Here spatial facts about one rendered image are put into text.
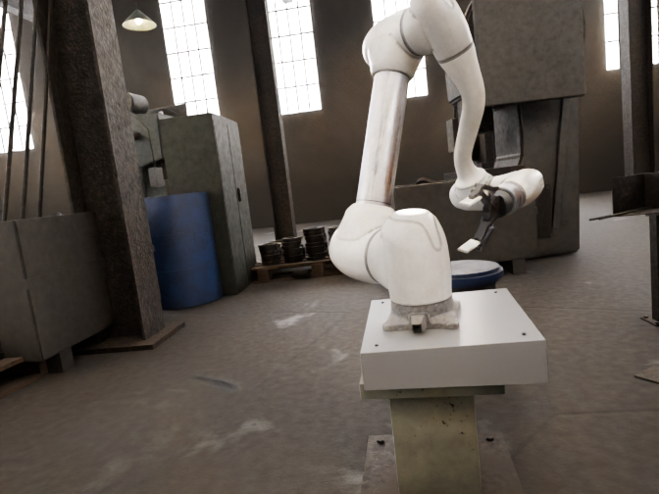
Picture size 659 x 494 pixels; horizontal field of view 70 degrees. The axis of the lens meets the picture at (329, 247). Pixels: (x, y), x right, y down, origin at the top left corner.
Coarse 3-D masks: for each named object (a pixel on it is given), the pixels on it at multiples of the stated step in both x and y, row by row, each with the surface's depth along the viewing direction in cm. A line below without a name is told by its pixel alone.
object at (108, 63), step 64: (0, 0) 897; (64, 0) 270; (256, 0) 739; (640, 0) 684; (64, 64) 275; (256, 64) 753; (640, 64) 695; (64, 128) 273; (128, 128) 286; (640, 128) 707; (128, 192) 279; (128, 256) 274; (128, 320) 293
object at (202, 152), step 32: (160, 128) 382; (192, 128) 379; (224, 128) 402; (192, 160) 383; (224, 160) 394; (192, 192) 387; (224, 192) 385; (224, 224) 388; (224, 256) 391; (224, 288) 395
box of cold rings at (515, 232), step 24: (408, 192) 345; (432, 192) 345; (456, 216) 346; (480, 216) 345; (504, 216) 345; (528, 216) 345; (456, 240) 349; (504, 240) 347; (528, 240) 347; (504, 264) 370
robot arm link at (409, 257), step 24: (408, 216) 112; (432, 216) 114; (384, 240) 114; (408, 240) 110; (432, 240) 111; (384, 264) 116; (408, 264) 110; (432, 264) 110; (408, 288) 112; (432, 288) 111
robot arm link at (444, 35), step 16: (416, 0) 118; (432, 0) 116; (448, 0) 117; (416, 16) 120; (432, 16) 117; (448, 16) 117; (416, 32) 122; (432, 32) 120; (448, 32) 119; (464, 32) 120; (416, 48) 126; (432, 48) 123; (448, 48) 121; (464, 48) 121
